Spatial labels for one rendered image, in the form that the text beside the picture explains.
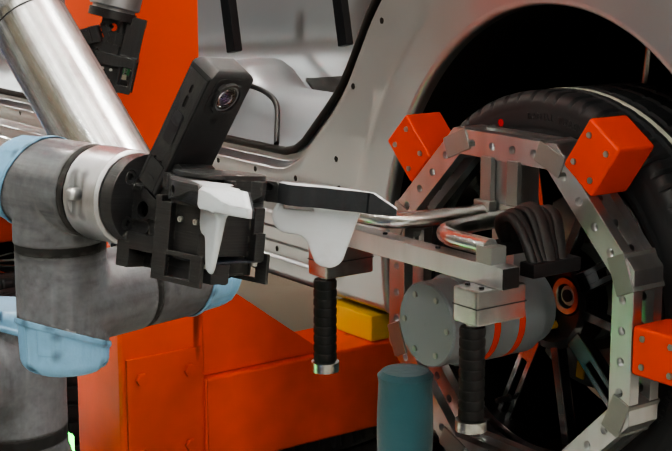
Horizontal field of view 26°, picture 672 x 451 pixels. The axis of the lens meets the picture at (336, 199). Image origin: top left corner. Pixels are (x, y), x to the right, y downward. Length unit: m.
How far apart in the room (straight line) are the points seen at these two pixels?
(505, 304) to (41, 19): 0.85
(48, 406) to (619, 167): 0.92
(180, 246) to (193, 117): 0.09
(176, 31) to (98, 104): 1.01
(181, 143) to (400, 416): 1.28
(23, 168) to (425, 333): 1.08
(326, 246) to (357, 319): 1.63
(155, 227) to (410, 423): 1.28
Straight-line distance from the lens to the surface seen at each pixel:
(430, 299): 2.14
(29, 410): 1.50
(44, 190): 1.16
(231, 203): 0.95
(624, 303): 2.07
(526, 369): 2.38
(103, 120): 1.33
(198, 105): 1.05
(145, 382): 2.40
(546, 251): 2.00
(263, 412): 2.56
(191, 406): 2.47
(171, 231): 1.06
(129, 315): 1.23
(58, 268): 1.18
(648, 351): 2.05
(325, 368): 2.25
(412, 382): 2.27
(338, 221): 1.07
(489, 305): 1.96
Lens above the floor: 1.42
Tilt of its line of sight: 10 degrees down
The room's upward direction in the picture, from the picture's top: straight up
